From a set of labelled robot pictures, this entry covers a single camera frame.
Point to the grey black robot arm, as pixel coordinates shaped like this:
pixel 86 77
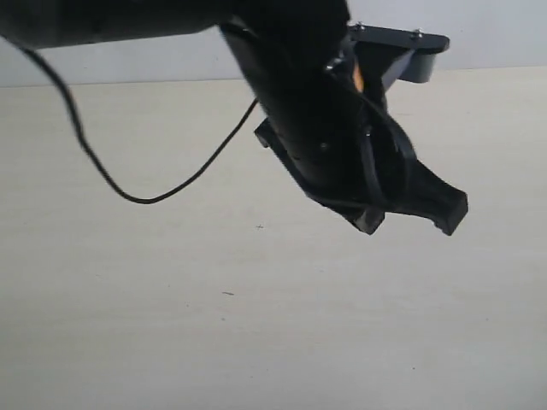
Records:
pixel 308 32

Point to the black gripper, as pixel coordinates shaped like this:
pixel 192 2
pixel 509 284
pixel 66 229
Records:
pixel 341 147

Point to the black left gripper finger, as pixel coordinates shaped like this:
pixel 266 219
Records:
pixel 429 197

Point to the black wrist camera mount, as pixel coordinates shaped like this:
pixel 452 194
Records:
pixel 387 55

